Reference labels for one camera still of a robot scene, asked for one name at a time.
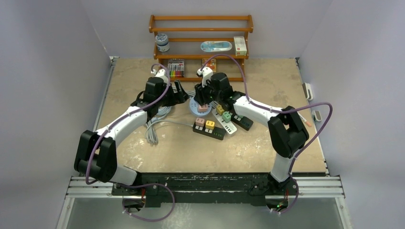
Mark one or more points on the round blue power socket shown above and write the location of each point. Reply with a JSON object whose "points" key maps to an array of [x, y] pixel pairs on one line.
{"points": [[193, 108]]}

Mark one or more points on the pink plug round socket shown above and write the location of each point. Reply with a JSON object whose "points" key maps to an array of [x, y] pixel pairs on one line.
{"points": [[202, 108]]}

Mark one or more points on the white wall bracket upper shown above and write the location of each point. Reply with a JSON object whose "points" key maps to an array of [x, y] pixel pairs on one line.
{"points": [[308, 91]]}

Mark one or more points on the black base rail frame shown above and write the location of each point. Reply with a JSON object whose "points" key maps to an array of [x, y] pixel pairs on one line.
{"points": [[154, 189]]}

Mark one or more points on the white wall bracket lower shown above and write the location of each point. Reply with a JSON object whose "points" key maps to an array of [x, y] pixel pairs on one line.
{"points": [[316, 115]]}

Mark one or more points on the black power strip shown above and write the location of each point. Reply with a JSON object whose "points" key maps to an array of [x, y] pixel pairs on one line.
{"points": [[216, 133], [242, 121]]}

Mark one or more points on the yellow plug on white strip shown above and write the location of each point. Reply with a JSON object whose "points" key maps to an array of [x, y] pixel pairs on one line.
{"points": [[219, 109]]}

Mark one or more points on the orange white marker pen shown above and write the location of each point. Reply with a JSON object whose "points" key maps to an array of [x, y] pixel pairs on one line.
{"points": [[304, 120]]}

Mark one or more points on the pack of coloured markers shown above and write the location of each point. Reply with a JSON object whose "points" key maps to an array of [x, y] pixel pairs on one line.
{"points": [[176, 68]]}

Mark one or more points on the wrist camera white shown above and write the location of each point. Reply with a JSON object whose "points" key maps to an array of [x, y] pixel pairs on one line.
{"points": [[205, 74], [161, 73]]}

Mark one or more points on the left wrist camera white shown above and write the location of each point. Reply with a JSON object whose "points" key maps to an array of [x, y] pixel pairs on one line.
{"points": [[161, 73]]}

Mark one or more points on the blue white round tin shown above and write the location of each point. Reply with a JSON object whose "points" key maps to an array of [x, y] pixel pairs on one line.
{"points": [[162, 42]]}

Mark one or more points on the small orange book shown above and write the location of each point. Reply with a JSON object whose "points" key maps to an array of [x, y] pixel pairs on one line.
{"points": [[210, 64]]}

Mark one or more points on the blue packaged toothbrush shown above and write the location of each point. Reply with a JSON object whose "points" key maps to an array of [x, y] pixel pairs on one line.
{"points": [[216, 46]]}

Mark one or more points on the yellow plug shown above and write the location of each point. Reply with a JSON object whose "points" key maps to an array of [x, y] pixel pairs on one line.
{"points": [[219, 109], [210, 124]]}

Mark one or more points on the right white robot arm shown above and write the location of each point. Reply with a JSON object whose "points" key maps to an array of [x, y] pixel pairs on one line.
{"points": [[287, 132]]}

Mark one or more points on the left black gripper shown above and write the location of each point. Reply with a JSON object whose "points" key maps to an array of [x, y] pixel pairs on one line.
{"points": [[179, 97]]}

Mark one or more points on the white power strip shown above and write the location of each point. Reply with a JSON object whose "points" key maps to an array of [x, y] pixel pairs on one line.
{"points": [[229, 127]]}

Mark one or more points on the white green box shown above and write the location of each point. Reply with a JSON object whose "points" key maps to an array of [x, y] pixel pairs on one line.
{"points": [[240, 46]]}

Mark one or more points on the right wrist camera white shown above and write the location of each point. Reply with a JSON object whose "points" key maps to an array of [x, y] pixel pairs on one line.
{"points": [[205, 74]]}

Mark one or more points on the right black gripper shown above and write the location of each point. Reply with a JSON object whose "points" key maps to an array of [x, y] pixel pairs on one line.
{"points": [[201, 94]]}

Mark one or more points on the wooden shelf rack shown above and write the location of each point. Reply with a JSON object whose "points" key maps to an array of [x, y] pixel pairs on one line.
{"points": [[186, 33]]}

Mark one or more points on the white wall bracket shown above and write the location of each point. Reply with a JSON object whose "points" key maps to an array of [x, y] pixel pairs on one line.
{"points": [[316, 115], [308, 91]]}

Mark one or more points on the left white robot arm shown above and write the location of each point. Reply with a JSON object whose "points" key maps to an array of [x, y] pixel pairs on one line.
{"points": [[96, 155]]}

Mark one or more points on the green plug on white strip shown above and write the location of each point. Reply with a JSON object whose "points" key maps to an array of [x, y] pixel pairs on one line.
{"points": [[227, 116]]}

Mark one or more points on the coiled grey cable round socket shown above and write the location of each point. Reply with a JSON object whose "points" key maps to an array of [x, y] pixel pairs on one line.
{"points": [[162, 113]]}

